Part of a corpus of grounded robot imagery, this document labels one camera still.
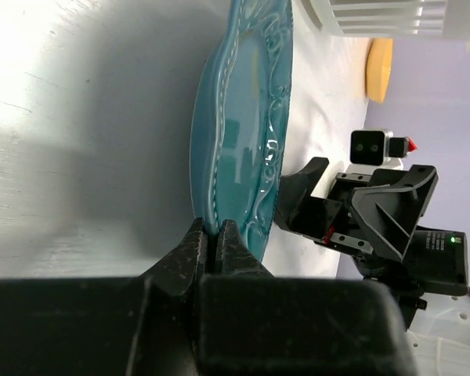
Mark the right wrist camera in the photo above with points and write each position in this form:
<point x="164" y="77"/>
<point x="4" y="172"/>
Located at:
<point x="377" y="147"/>

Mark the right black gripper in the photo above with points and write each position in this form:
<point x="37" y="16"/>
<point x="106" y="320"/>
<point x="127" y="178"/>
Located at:
<point x="385" y="208"/>

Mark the yellow square dish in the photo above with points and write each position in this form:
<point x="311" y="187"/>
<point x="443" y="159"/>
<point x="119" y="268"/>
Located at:
<point x="378" y="69"/>

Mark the teal scalloped plate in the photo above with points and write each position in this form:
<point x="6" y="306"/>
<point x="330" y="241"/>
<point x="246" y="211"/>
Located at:
<point x="240" y="121"/>

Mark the white plastic dish basket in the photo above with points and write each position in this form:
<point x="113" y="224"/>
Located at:
<point x="445" y="20"/>

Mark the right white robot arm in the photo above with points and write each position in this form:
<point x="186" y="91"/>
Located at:
<point x="431" y="289"/>

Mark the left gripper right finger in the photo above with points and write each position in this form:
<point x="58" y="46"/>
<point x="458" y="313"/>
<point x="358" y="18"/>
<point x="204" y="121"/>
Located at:
<point x="237" y="306"/>

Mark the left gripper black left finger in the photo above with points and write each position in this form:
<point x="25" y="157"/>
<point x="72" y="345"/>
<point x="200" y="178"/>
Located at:
<point x="162" y="343"/>

